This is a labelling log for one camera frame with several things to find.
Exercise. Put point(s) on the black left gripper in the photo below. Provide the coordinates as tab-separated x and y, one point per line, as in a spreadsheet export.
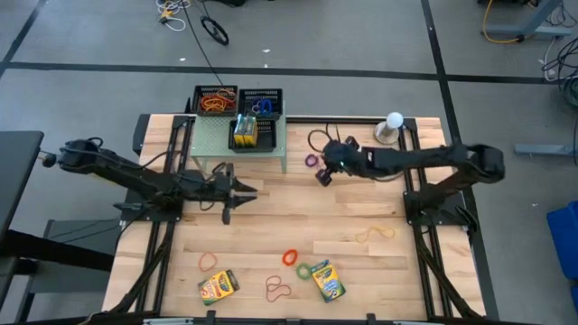
223	187

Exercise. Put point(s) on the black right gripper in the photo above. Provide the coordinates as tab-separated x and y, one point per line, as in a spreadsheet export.
341	158

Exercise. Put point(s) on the purple coil wristband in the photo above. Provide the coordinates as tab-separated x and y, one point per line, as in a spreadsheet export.
255	108
306	160

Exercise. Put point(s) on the black plastic mesh basket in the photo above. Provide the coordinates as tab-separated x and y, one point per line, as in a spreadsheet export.
197	113
271	95
267	140

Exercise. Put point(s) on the orange coil wristband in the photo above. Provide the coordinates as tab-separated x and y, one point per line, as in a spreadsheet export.
285	257

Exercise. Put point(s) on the orange rubber band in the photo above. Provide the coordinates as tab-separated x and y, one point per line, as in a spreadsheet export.
200	262
228	103
212	106

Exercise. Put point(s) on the yellow rubber band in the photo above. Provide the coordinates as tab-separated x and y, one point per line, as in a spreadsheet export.
393	233

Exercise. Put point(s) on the green coil wristband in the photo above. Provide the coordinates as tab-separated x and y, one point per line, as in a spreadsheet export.
298	271

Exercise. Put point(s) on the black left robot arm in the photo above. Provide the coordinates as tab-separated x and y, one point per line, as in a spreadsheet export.
135	176

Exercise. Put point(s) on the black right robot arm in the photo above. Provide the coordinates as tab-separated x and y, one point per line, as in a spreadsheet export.
429	158

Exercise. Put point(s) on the black side desk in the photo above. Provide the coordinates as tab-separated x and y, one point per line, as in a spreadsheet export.
18	171

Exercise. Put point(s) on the sage green perforated shelf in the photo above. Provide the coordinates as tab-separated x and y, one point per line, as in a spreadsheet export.
210	140

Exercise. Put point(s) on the white bulb metal lamp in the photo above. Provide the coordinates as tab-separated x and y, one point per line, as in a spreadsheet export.
394	119

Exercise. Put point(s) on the black round knob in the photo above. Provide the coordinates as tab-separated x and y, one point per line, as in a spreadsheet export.
49	160

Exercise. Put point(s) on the grey metal floor bar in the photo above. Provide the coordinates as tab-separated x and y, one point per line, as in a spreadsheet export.
542	150

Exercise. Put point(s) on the blue plastic bin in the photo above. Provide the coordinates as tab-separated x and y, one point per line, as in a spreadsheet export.
564	244

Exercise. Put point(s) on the grey table leg frame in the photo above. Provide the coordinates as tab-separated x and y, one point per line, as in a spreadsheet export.
533	22

